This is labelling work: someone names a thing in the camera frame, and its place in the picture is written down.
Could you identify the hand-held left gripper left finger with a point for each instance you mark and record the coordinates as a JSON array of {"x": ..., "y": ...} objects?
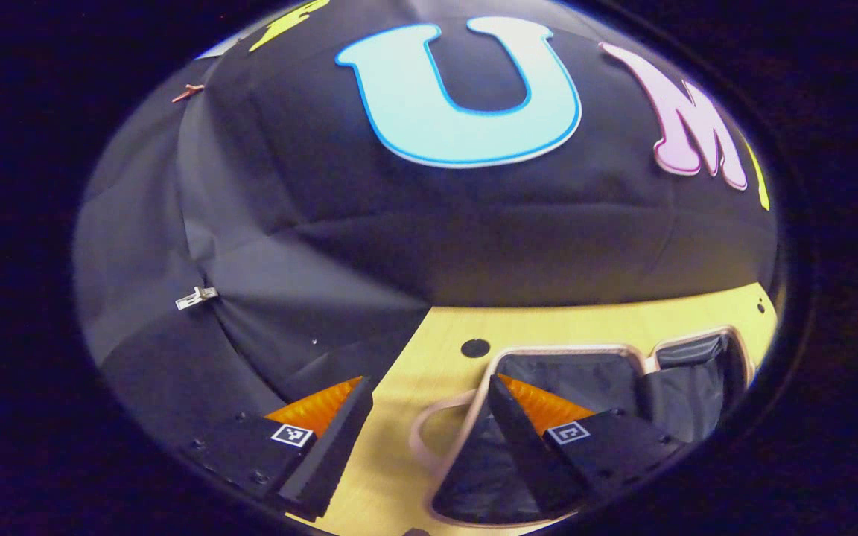
[{"x": 332, "y": 454}]

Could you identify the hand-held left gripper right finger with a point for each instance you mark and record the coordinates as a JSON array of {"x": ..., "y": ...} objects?
[{"x": 529, "y": 461}]

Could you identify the pink suitcase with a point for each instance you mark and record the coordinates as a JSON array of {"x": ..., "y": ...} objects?
[{"x": 578, "y": 380}]

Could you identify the silver clip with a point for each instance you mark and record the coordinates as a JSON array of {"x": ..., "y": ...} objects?
[{"x": 194, "y": 298}]

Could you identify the copper clip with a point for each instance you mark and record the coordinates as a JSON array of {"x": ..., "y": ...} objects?
[{"x": 188, "y": 92}]

